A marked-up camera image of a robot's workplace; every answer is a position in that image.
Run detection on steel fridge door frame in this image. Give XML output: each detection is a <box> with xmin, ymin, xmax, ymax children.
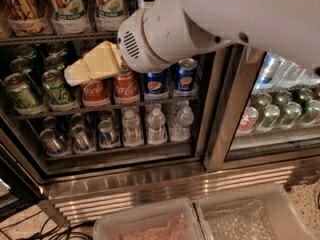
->
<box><xmin>204</xmin><ymin>52</ymin><xmax>320</xmax><ymax>172</ymax></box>

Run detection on right clear plastic bin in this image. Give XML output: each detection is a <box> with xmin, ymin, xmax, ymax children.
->
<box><xmin>196</xmin><ymin>184</ymin><xmax>316</xmax><ymax>240</ymax></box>

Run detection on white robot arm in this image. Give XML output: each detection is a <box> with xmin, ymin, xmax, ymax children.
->
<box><xmin>64</xmin><ymin>0</ymin><xmax>320</xmax><ymax>86</ymax></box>

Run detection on front right Coca-Cola can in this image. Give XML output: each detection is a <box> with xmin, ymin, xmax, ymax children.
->
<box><xmin>114</xmin><ymin>67</ymin><xmax>138</xmax><ymax>98</ymax></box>

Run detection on left clear plastic bin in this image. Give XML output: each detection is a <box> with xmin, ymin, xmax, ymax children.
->
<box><xmin>93</xmin><ymin>198</ymin><xmax>204</xmax><ymax>240</ymax></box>

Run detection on front left Red Bull can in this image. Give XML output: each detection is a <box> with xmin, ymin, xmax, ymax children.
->
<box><xmin>40</xmin><ymin>129</ymin><xmax>65</xmax><ymax>155</ymax></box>

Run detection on clear plastic bin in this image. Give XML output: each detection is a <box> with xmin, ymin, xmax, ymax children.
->
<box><xmin>93</xmin><ymin>198</ymin><xmax>204</xmax><ymax>240</ymax></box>
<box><xmin>196</xmin><ymin>184</ymin><xmax>316</xmax><ymax>240</ymax></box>

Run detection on front middle Red Bull can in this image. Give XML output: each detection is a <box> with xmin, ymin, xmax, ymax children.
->
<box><xmin>71</xmin><ymin>125</ymin><xmax>94</xmax><ymax>151</ymax></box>

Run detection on right water bottle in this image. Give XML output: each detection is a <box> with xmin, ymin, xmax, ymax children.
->
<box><xmin>171</xmin><ymin>106</ymin><xmax>194</xmax><ymax>142</ymax></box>

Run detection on front left green can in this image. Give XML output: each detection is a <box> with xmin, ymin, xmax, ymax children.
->
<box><xmin>4</xmin><ymin>73</ymin><xmax>43</xmax><ymax>109</ymax></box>

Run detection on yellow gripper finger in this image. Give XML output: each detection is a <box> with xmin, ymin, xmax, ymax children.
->
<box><xmin>64</xmin><ymin>59</ymin><xmax>90</xmax><ymax>86</ymax></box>
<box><xmin>83</xmin><ymin>41</ymin><xmax>122</xmax><ymax>79</ymax></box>

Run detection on coca-cola can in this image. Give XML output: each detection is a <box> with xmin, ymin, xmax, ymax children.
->
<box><xmin>81</xmin><ymin>80</ymin><xmax>107</xmax><ymax>102</ymax></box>
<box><xmin>114</xmin><ymin>67</ymin><xmax>138</xmax><ymax>98</ymax></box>

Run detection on front left Coca-Cola can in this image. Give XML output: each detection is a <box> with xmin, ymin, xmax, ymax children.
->
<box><xmin>81</xmin><ymin>80</ymin><xmax>107</xmax><ymax>102</ymax></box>

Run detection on front right Pepsi can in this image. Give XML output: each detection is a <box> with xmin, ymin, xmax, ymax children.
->
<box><xmin>175</xmin><ymin>58</ymin><xmax>197</xmax><ymax>91</ymax></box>

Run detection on gold tall can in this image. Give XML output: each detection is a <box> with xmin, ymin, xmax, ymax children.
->
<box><xmin>5</xmin><ymin>0</ymin><xmax>48</xmax><ymax>34</ymax></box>

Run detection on water bottle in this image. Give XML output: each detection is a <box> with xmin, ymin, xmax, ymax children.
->
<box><xmin>147</xmin><ymin>108</ymin><xmax>167</xmax><ymax>145</ymax></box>
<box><xmin>122</xmin><ymin>110</ymin><xmax>143</xmax><ymax>147</ymax></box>
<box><xmin>171</xmin><ymin>106</ymin><xmax>194</xmax><ymax>142</ymax></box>

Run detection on white green 7up can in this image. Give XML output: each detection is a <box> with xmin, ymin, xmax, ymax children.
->
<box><xmin>96</xmin><ymin>0</ymin><xmax>128</xmax><ymax>19</ymax></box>

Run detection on middle water bottle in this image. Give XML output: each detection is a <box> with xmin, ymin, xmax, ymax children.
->
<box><xmin>147</xmin><ymin>108</ymin><xmax>167</xmax><ymax>145</ymax></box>

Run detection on pepsi can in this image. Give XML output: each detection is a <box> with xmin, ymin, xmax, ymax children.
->
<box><xmin>175</xmin><ymin>58</ymin><xmax>197</xmax><ymax>91</ymax></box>
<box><xmin>144</xmin><ymin>70</ymin><xmax>167</xmax><ymax>94</ymax></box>

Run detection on black floor cables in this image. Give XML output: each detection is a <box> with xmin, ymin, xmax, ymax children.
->
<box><xmin>0</xmin><ymin>210</ymin><xmax>95</xmax><ymax>240</ymax></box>

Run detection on front left Pepsi can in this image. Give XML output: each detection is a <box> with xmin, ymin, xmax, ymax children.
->
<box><xmin>144</xmin><ymin>70</ymin><xmax>167</xmax><ymax>94</ymax></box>

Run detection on left water bottle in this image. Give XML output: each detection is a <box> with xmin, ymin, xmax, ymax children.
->
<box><xmin>122</xmin><ymin>110</ymin><xmax>143</xmax><ymax>147</ymax></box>

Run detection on left white 7up can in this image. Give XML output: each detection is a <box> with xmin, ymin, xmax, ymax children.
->
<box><xmin>51</xmin><ymin>0</ymin><xmax>85</xmax><ymax>21</ymax></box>

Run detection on front right green can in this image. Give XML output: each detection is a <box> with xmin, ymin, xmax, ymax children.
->
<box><xmin>42</xmin><ymin>70</ymin><xmax>76</xmax><ymax>105</ymax></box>

